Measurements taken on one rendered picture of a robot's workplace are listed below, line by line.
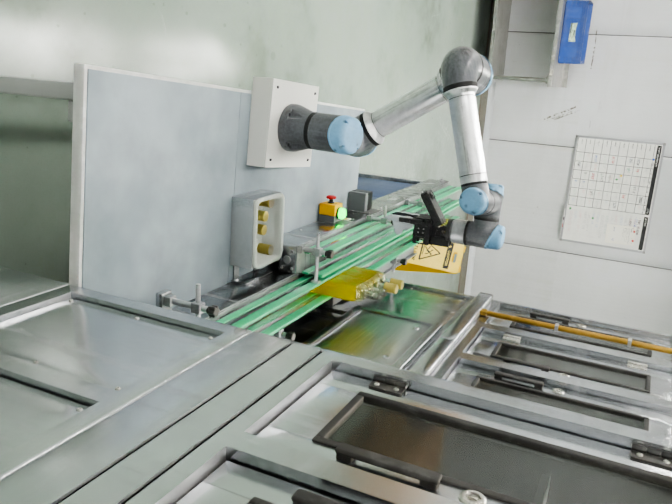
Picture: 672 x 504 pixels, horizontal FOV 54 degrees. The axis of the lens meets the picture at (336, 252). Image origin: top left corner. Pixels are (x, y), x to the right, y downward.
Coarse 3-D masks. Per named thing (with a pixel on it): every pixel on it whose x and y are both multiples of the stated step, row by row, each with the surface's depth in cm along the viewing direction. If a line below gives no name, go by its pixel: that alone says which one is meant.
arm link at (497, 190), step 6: (492, 186) 194; (498, 186) 194; (492, 192) 191; (498, 192) 194; (498, 198) 193; (498, 204) 193; (492, 210) 191; (498, 210) 195; (474, 216) 198; (480, 216) 196; (486, 216) 195; (492, 216) 195; (498, 216) 196
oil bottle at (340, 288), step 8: (328, 280) 229; (336, 280) 229; (344, 280) 230; (320, 288) 230; (328, 288) 229; (336, 288) 228; (344, 288) 226; (352, 288) 225; (360, 288) 224; (336, 296) 228; (344, 296) 227; (352, 296) 226; (360, 296) 225
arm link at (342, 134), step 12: (312, 120) 204; (324, 120) 202; (336, 120) 201; (348, 120) 201; (312, 132) 204; (324, 132) 202; (336, 132) 200; (348, 132) 201; (360, 132) 206; (312, 144) 206; (324, 144) 203; (336, 144) 201; (348, 144) 202; (360, 144) 208
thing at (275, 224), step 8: (264, 200) 204; (280, 200) 215; (256, 208) 201; (264, 208) 218; (272, 208) 217; (280, 208) 216; (256, 216) 202; (272, 216) 218; (280, 216) 217; (256, 224) 203; (264, 224) 220; (272, 224) 218; (280, 224) 217; (256, 232) 203; (272, 232) 219; (280, 232) 218; (256, 240) 204; (264, 240) 221; (272, 240) 220; (280, 240) 219; (256, 248) 205; (280, 248) 219; (256, 256) 206; (264, 256) 217; (272, 256) 218; (280, 256) 220; (256, 264) 206; (264, 264) 211
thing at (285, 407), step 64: (192, 384) 108; (256, 384) 109; (320, 384) 114; (384, 384) 115; (448, 384) 113; (64, 448) 88; (128, 448) 89; (192, 448) 90; (256, 448) 91; (320, 448) 95; (384, 448) 97; (448, 448) 98; (512, 448) 99; (576, 448) 99; (640, 448) 99
